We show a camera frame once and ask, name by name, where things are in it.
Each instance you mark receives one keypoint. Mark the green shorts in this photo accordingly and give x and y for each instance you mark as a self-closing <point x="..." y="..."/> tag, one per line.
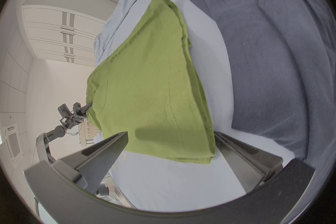
<point x="147" y="86"/>

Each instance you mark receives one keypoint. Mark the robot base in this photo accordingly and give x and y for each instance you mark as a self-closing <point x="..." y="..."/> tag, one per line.
<point x="103" y="188"/>

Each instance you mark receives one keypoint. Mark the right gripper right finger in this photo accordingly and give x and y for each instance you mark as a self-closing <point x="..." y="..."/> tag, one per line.
<point x="244" y="162"/>

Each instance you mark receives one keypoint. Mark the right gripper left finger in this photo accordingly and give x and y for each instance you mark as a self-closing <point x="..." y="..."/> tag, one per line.
<point x="99" y="160"/>

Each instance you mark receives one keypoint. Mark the round woven basket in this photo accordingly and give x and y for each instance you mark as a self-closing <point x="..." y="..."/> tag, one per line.
<point x="91" y="129"/>

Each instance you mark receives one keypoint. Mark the ceiling air conditioner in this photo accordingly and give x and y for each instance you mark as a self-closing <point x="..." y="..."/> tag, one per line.
<point x="13" y="143"/>

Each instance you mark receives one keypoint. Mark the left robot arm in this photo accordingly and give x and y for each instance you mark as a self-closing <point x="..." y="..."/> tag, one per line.
<point x="42" y="146"/>

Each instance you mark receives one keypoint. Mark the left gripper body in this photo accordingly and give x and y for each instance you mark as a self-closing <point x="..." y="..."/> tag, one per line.
<point x="78" y="110"/>

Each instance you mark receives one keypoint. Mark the dark blue garment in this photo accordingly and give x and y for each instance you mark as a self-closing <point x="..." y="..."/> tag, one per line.
<point x="275" y="60"/>

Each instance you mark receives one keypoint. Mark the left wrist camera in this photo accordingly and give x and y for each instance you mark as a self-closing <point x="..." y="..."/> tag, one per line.
<point x="63" y="109"/>

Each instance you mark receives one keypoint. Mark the white wardrobe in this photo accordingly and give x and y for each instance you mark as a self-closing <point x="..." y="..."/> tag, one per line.
<point x="44" y="34"/>

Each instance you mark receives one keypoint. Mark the small white table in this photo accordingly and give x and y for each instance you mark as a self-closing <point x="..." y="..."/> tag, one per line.
<point x="84" y="140"/>

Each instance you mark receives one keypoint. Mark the pale blue quilt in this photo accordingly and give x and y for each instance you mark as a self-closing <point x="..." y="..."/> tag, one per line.
<point x="123" y="7"/>

